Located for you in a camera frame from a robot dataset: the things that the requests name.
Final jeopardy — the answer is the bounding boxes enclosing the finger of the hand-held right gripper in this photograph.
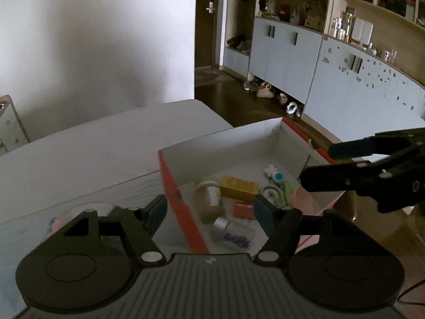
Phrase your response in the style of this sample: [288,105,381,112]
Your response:
[328,127,425,160]
[300,159,390,193]

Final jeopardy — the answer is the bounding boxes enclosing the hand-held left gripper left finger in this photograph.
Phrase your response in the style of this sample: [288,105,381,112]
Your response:
[61,194,168,266]

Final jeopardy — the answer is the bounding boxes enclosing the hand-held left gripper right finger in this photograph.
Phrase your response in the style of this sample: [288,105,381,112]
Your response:
[253,194,377,268]

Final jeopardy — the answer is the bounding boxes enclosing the teal round correction tape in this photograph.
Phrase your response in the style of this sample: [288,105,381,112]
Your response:
[262,186,283,207]

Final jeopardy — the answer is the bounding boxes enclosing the pink block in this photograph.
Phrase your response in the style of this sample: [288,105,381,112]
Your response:
[232,201,258,220]

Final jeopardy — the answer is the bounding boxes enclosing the red cardboard box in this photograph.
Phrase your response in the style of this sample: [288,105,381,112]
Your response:
[157,117,357,255]

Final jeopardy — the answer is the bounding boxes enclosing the yellow block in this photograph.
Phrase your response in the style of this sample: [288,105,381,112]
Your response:
[220,176,260,202]

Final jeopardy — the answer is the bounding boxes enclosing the clear jar with purple beads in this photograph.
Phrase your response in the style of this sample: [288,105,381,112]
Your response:
[211,217,256,248]

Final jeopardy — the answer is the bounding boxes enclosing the toothpick jar with green lid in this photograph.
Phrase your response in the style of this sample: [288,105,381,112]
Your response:
[193,180,226,224]

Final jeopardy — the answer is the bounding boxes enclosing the round dark tray white rim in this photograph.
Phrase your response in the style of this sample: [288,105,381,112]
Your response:
[46,201,127,250]

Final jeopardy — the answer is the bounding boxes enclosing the white canister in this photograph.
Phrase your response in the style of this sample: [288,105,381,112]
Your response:
[352,16,374,45]

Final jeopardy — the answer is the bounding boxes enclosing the glass bottles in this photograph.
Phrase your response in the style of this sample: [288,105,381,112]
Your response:
[332,12,354,42]

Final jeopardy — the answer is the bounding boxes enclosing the patterned doormat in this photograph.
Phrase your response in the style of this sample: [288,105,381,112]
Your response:
[194,70,233,87]

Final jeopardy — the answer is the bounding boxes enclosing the pair of dark shoes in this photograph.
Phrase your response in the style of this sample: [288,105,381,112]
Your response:
[227,36,252,53]

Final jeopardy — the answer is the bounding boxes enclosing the dark wooden door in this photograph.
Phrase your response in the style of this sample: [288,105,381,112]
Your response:
[195,0,226,70]

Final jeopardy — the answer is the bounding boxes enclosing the black cable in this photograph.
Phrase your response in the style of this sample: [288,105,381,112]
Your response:
[397,281,425,305]

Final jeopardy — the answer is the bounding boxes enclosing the white and wood wall cabinet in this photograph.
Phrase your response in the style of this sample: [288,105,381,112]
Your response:
[222,0,425,160]

